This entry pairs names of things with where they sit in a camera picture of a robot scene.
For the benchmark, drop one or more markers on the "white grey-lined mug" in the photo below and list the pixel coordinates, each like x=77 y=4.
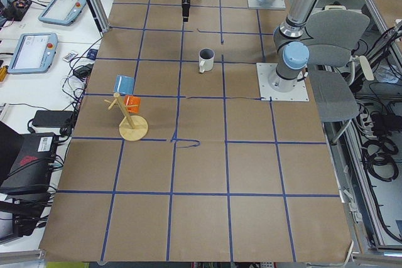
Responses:
x=206 y=60

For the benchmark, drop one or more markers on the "blue mug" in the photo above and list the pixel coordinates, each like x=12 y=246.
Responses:
x=124 y=85

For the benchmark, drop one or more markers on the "orange mug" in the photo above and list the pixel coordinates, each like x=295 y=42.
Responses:
x=132 y=103

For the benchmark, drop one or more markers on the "far teach pendant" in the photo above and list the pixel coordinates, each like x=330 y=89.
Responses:
x=62 y=12

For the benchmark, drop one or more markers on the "teach pendant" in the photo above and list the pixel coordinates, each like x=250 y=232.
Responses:
x=62 y=12
x=34 y=53

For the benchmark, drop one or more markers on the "small remote control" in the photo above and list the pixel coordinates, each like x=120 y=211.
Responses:
x=70 y=56

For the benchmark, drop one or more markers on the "grey office chair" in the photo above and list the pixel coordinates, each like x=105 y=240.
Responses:
x=333 y=34

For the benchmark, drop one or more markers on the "near teach pendant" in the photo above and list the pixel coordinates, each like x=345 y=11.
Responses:
x=34 y=53

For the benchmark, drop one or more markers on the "black power adapter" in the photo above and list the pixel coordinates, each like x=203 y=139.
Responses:
x=51 y=119

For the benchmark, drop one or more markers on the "black computer box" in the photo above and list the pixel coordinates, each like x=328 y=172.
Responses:
x=26 y=161

